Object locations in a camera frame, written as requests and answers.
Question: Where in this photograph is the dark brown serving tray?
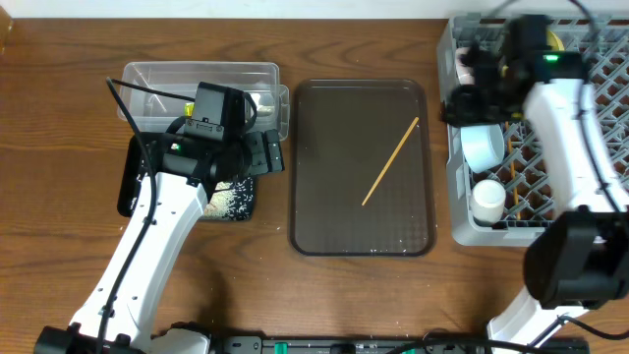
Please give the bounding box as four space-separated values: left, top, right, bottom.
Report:
289 80 435 257

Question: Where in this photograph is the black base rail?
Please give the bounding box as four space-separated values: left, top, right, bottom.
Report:
209 336 592 354

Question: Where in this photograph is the green snack wrapper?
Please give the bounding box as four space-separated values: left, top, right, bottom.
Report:
184 102 195 117

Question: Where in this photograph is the black tray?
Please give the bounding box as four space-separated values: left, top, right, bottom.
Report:
117 138 257 221

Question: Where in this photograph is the pink bowl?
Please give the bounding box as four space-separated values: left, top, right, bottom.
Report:
455 47 475 85

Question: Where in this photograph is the light blue bowl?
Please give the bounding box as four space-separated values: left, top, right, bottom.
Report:
461 125 505 173

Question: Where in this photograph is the white cup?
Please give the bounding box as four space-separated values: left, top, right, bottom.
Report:
470 179 506 226

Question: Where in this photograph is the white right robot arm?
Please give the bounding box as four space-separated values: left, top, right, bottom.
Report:
437 12 628 353

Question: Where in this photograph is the yellow plate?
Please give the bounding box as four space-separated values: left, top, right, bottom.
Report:
546 30 565 51

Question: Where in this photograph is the rice and shell waste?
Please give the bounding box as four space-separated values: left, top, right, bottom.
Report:
117 172 255 226

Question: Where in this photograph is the grey dishwasher rack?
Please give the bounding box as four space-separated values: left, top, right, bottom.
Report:
437 14 628 247

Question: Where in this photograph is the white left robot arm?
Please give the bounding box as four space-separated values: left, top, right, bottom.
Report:
33 82 284 354

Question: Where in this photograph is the clear plastic bin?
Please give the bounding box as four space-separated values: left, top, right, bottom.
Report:
120 61 290 141

